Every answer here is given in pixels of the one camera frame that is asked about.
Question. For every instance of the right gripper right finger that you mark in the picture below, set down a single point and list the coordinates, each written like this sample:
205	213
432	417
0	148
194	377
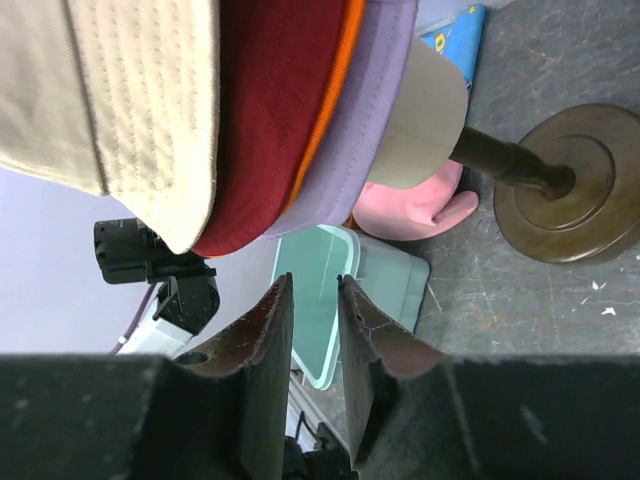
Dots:
377	354

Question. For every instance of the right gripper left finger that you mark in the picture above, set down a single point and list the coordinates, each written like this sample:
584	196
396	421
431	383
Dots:
247	368

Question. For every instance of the pink bucket hat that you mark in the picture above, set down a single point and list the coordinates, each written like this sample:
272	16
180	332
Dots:
421	212

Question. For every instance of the purple bucket hat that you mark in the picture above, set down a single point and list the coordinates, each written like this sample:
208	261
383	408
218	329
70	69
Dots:
344	158

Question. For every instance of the cream mannequin head stand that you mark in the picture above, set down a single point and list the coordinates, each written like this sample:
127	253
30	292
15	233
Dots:
568	191

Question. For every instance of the beige bucket hat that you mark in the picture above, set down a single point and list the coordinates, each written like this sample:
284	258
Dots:
118	99

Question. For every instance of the dark red hat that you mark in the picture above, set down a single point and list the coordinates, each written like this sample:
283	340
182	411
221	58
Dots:
270	125

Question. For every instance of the blue printed cloth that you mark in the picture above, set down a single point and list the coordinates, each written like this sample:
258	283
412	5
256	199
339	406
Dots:
460	40

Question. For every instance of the orange bucket hat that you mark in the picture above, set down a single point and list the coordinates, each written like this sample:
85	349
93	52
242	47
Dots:
325	105

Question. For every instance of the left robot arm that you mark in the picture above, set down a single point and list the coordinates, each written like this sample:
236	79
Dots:
182	297

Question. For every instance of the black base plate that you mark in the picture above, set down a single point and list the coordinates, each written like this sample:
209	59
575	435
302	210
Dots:
327	460

